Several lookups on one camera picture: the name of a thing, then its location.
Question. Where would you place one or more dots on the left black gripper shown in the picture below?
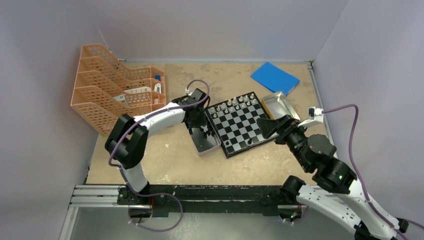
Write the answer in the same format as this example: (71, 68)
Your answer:
(200, 122)

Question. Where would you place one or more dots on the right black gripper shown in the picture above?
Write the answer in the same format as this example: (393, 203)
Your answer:
(268, 127)

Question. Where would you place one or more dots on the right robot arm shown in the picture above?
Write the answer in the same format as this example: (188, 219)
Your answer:
(358, 213)

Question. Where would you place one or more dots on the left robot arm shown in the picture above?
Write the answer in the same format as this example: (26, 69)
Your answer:
(127, 141)

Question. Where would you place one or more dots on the black white chess board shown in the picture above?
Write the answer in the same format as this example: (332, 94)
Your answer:
(235, 121)

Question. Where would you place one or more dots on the silver metal tin tray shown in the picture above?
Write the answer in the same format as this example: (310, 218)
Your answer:
(204, 139)

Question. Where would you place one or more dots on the white stapler in rack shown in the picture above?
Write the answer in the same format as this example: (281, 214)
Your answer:
(158, 88)

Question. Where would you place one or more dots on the blue notebook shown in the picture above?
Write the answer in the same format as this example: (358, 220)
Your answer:
(274, 78)

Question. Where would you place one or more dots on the white label box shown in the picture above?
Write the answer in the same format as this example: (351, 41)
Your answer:
(138, 90)

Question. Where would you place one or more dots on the orange plastic file rack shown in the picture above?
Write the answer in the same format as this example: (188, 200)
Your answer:
(98, 94)

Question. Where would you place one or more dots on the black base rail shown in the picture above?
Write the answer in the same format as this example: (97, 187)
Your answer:
(267, 200)

